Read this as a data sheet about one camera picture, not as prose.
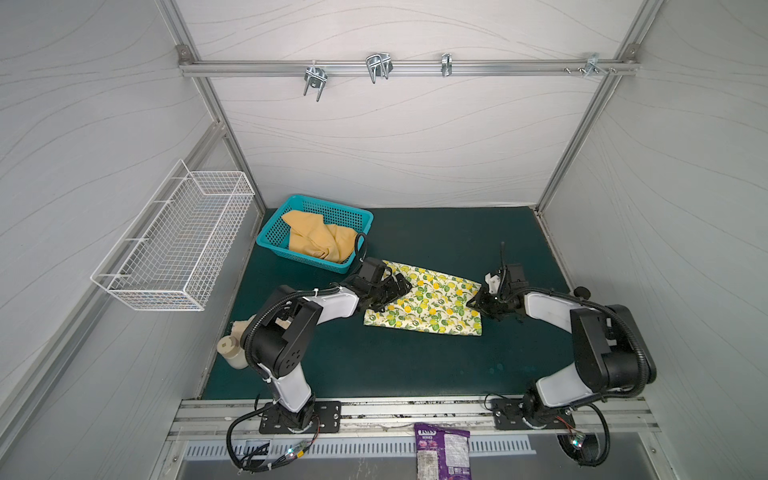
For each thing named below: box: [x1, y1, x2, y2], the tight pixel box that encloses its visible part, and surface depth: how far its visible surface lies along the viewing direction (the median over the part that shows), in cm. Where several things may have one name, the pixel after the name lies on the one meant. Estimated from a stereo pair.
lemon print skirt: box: [363, 260, 483, 336], surface depth 94 cm
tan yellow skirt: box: [282, 210, 358, 264], surface depth 109 cm
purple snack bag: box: [414, 422, 472, 480], surface depth 69 cm
